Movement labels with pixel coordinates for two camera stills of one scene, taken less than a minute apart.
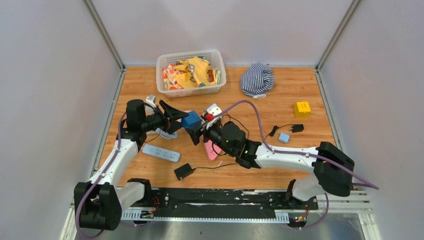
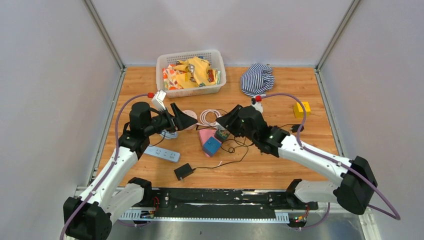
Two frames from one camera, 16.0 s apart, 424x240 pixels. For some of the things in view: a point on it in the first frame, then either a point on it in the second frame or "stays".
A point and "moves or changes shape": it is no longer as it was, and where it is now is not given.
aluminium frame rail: (107, 39) stays
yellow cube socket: (302, 109) stays
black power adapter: (183, 171) stays
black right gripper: (196, 135) to (229, 120)
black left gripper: (168, 119) stays
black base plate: (224, 202) stays
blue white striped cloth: (256, 81) stays
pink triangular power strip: (211, 153) moves or changes shape
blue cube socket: (192, 121) moves or changes shape
